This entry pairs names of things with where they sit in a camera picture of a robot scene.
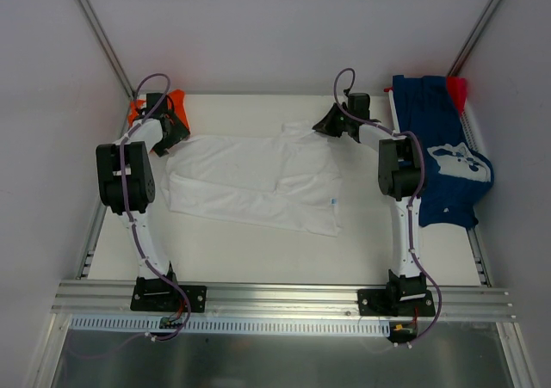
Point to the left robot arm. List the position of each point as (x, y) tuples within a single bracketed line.
[(126, 183)]

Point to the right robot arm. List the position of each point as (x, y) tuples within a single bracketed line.
[(400, 177)]

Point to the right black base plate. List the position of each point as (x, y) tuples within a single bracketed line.
[(376, 302)]

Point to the blue printed t shirt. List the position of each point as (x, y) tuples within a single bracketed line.
[(456, 176)]

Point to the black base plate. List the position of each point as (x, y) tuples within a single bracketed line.
[(158, 296), (376, 302)]

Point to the white perforated basket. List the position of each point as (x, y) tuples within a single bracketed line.
[(469, 124)]

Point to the orange t shirt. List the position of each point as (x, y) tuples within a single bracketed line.
[(141, 107)]

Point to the white slotted cable duct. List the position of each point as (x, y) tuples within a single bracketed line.
[(238, 326)]

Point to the aluminium mounting rail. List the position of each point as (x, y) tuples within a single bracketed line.
[(459, 303)]

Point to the red t shirt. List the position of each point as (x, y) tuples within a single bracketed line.
[(457, 88)]

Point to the white t shirt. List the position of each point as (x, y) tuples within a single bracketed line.
[(290, 181)]

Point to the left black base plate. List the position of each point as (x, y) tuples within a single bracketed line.
[(158, 296)]

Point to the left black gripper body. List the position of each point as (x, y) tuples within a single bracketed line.
[(175, 129)]

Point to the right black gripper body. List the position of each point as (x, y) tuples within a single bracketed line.
[(334, 121)]

